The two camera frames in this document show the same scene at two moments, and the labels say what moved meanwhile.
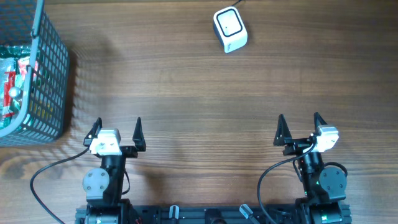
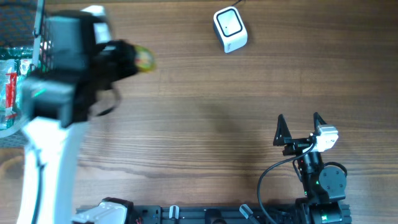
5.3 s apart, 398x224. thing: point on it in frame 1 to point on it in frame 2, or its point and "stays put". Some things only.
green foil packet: x=15 y=51 stays put
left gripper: x=130 y=152 to x=127 y=50
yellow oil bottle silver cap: x=13 y=92 to x=145 y=59
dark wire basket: x=25 y=22 to x=14 y=65
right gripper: x=283 y=137 stays put
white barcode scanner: x=230 y=29 stays put
